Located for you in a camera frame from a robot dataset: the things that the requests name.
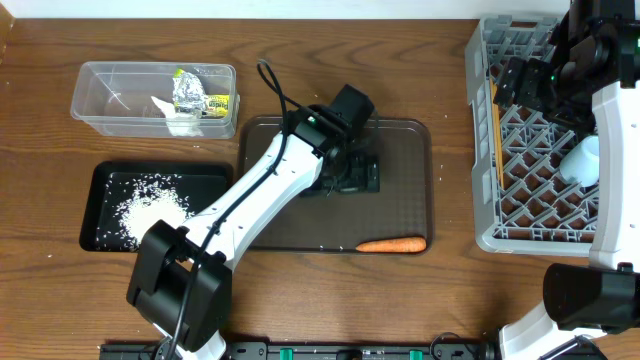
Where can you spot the foil wrapper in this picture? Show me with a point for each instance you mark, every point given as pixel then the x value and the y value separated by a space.
pixel 190 97

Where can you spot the white rice pile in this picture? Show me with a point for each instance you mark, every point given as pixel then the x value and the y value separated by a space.
pixel 133 202

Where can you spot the wooden chopstick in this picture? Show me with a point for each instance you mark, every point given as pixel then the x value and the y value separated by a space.
pixel 495 140
pixel 498 150

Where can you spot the black plastic tray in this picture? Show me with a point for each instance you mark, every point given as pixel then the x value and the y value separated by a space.
pixel 207 182

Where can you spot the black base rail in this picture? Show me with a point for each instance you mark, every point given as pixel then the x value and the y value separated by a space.
pixel 450 349

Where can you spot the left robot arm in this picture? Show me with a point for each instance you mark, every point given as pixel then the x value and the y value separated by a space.
pixel 182 277

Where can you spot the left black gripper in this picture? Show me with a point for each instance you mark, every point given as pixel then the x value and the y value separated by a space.
pixel 366 178

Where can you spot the light blue cup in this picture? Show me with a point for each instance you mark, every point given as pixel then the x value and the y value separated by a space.
pixel 581 164

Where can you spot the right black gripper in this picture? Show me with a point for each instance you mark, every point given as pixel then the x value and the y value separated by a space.
pixel 531 75

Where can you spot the orange carrot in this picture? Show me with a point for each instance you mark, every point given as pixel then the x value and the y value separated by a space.
pixel 396 245

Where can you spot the grey dishwasher rack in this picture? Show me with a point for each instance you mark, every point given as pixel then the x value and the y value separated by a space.
pixel 521 204

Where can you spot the dark brown serving tray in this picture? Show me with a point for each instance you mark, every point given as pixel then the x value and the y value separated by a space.
pixel 338 223

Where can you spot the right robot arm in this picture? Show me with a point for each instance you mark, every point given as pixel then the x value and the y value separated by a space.
pixel 581 303

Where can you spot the clear plastic bin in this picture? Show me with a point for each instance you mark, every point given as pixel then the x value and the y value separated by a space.
pixel 115 97

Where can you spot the white tissue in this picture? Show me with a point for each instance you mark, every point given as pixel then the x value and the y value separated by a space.
pixel 179 124

